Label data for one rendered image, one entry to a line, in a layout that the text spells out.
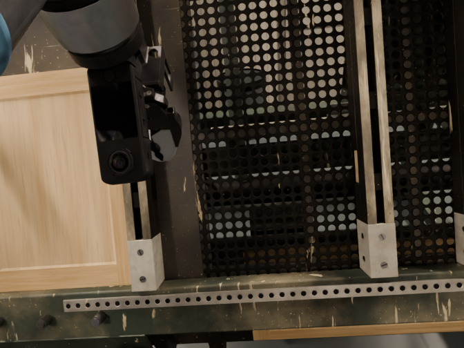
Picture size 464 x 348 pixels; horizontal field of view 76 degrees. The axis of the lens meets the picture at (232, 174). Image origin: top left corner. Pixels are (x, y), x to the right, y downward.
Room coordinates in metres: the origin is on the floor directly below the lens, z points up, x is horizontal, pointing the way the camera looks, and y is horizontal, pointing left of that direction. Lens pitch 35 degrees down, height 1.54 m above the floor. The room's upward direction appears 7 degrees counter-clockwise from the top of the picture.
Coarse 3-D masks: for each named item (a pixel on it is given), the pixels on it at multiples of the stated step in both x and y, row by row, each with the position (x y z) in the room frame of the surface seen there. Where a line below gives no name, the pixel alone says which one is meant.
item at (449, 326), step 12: (396, 324) 0.58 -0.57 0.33; (408, 324) 0.57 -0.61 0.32; (420, 324) 0.57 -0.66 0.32; (432, 324) 0.56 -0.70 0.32; (444, 324) 0.56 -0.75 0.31; (456, 324) 0.56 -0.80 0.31; (264, 336) 0.62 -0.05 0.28; (276, 336) 0.61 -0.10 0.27; (288, 336) 0.61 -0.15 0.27; (300, 336) 0.60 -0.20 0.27; (312, 336) 0.60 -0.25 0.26; (324, 336) 0.60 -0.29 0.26; (336, 336) 0.59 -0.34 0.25
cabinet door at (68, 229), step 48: (0, 96) 0.79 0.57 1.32; (48, 96) 0.77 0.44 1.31; (0, 144) 0.73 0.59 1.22; (48, 144) 0.71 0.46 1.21; (96, 144) 0.69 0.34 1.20; (0, 192) 0.66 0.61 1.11; (48, 192) 0.64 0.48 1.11; (96, 192) 0.63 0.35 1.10; (0, 240) 0.59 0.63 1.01; (48, 240) 0.58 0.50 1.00; (96, 240) 0.56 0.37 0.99; (0, 288) 0.52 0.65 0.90; (48, 288) 0.51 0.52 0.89
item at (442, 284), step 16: (272, 288) 0.42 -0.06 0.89; (288, 288) 0.42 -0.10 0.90; (304, 288) 0.41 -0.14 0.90; (320, 288) 0.41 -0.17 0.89; (336, 288) 0.41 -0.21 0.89; (352, 288) 0.40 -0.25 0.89; (368, 288) 0.40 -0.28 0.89; (384, 288) 0.39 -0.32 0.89; (400, 288) 0.39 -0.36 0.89; (416, 288) 0.39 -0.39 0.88; (432, 288) 0.38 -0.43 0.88; (448, 288) 0.38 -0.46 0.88; (64, 304) 0.46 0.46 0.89; (80, 304) 0.45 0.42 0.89; (96, 304) 0.45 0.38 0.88; (112, 304) 0.44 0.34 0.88; (128, 304) 0.44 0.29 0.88; (144, 304) 0.43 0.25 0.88; (160, 304) 0.43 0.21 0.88; (176, 304) 0.43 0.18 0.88; (192, 304) 0.42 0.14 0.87
